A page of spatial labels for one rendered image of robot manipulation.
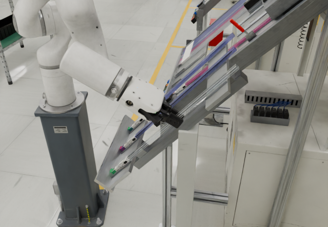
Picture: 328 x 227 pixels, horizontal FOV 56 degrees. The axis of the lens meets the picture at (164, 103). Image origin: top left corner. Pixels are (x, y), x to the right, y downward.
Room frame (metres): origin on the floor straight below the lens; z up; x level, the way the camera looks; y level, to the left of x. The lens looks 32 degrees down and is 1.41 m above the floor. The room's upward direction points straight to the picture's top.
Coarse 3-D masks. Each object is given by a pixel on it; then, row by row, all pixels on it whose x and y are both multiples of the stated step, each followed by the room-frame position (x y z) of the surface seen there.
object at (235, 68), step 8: (232, 72) 0.64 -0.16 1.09; (216, 80) 0.66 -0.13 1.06; (224, 80) 0.64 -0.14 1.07; (208, 88) 0.65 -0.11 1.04; (200, 96) 0.65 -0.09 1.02; (192, 104) 0.65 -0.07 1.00; (184, 112) 0.66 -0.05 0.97; (160, 128) 0.68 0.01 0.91; (152, 136) 0.67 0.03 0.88; (144, 144) 0.67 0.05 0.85; (136, 152) 0.68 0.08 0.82; (128, 160) 0.68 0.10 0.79
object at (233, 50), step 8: (232, 48) 0.76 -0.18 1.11; (224, 56) 0.76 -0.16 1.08; (216, 64) 0.76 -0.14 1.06; (208, 72) 0.76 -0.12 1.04; (200, 80) 0.76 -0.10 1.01; (192, 88) 0.77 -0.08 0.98; (184, 96) 0.77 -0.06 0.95; (160, 112) 0.79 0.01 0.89; (144, 128) 0.79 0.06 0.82; (136, 136) 0.79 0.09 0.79
